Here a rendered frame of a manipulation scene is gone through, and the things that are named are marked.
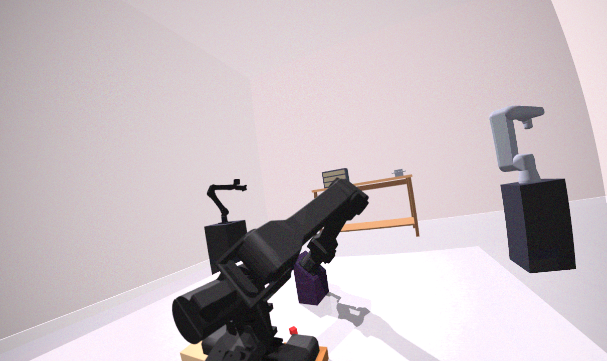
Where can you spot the orange square block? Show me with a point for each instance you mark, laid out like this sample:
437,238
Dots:
323,354

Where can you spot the tan square block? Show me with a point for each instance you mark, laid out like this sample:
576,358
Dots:
193,352

